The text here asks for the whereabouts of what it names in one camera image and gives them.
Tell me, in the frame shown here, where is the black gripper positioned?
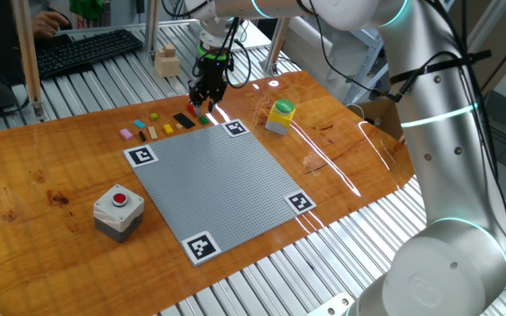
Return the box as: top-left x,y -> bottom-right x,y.
188,56 -> 236,116

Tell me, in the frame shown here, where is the wide black Lego plate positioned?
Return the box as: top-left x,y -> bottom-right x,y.
172,111 -> 197,130

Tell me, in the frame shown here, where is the grey Lego baseplate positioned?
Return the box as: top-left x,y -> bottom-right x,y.
122,118 -> 318,268

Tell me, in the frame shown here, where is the operator bare hand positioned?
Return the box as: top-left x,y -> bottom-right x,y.
31,11 -> 70,40

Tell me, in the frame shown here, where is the paper fiducial marker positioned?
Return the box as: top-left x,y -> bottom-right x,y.
123,144 -> 160,169
221,118 -> 250,139
180,230 -> 222,268
284,190 -> 318,215

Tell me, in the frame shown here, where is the wooden block puzzle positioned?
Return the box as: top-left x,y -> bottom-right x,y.
153,43 -> 181,79

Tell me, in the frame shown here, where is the green button yellow box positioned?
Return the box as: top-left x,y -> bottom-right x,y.
264,98 -> 297,137

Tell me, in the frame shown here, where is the white foam block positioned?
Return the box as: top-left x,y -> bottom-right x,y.
278,17 -> 340,78

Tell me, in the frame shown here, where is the black keyboard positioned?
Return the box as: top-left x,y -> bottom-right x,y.
33,28 -> 144,81

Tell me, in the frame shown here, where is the red push button box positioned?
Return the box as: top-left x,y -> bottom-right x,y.
93,183 -> 146,244

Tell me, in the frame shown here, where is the green cloth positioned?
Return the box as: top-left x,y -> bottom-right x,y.
69,0 -> 104,21

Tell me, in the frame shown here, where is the open cardboard box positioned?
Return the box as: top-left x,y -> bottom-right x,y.
347,98 -> 406,141

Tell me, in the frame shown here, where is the orange wooden board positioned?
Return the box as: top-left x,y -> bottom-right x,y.
0,69 -> 416,316

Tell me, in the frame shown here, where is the slanted aluminium profile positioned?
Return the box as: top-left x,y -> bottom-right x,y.
466,0 -> 506,43

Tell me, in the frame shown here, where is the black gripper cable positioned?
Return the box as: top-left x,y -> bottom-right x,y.
160,0 -> 253,90

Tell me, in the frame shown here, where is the aluminium frame post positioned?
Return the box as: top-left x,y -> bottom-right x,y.
142,0 -> 161,62

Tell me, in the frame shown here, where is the grey metal shelf frame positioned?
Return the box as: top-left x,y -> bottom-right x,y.
340,25 -> 394,106

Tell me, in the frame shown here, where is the tan frame post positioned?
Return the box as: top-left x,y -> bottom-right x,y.
10,0 -> 46,119

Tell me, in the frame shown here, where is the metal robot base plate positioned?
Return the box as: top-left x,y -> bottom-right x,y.
307,292 -> 355,316

